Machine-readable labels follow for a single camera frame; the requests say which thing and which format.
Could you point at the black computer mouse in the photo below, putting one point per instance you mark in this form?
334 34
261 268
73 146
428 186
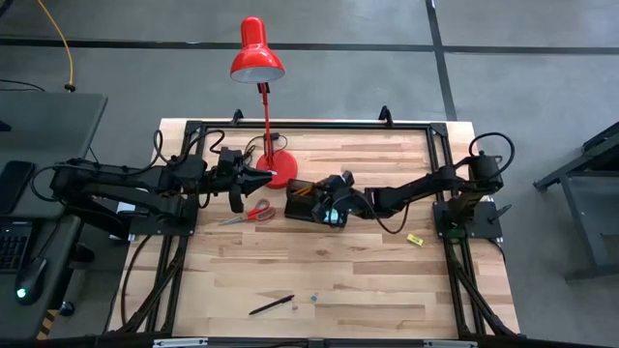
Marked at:
31 280

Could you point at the red desk lamp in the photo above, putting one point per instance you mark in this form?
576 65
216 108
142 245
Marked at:
283 179

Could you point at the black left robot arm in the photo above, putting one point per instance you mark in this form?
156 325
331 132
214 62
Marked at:
121 179

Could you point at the black pen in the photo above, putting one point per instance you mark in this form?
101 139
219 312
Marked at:
271 304

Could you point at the grey desk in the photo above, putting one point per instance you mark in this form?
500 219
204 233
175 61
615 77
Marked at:
53 125

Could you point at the teal sticky note pad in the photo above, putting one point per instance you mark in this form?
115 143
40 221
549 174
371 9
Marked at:
331 216

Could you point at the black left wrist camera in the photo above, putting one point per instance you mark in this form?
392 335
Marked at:
230 157

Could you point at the black mesh desk organizer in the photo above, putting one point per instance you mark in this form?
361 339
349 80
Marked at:
292 212

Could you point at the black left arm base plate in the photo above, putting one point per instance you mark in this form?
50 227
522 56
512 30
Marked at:
159 227

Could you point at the small yellow sticky note pad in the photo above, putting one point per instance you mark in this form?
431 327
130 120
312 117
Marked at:
415 240

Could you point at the black aluminium table frame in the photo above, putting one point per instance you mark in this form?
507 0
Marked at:
338 126

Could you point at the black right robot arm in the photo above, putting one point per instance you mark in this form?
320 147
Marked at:
416 186

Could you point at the black keyboard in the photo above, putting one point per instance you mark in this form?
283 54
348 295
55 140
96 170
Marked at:
12 246

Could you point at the blue binder clip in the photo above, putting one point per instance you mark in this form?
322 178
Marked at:
315 298

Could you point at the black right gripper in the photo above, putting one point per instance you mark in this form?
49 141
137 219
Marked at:
350 203

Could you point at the black phone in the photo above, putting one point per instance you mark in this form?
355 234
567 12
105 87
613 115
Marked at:
17 186

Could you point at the grey metal stand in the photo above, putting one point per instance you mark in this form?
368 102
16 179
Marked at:
580 212

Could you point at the black chair caster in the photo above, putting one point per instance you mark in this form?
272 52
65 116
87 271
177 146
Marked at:
67 309

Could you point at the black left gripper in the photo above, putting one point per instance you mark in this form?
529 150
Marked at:
227 179

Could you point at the red grey scissors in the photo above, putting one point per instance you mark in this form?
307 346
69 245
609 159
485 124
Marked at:
256 212

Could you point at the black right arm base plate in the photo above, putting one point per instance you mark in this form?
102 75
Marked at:
488 220

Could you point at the silver bracket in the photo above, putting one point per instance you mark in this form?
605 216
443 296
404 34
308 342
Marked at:
450 344
179 343

